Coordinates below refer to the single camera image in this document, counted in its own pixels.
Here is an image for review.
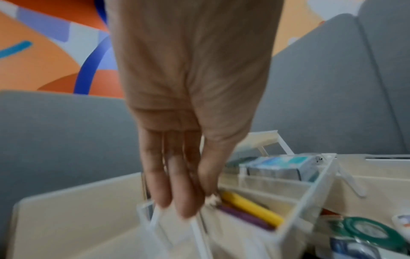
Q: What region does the green white staple box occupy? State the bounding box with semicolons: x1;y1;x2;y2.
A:
246;155;321;182

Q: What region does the person's left hand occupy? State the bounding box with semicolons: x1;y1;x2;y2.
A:
105;0;285;218

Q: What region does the red utility knife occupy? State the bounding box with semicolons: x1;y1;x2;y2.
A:
320;208;344;218

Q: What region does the cream tiered organizer box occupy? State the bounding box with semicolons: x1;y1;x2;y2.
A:
137;130;410;259

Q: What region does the white glue bottle orange cap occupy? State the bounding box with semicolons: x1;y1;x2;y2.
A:
392;213;410;229

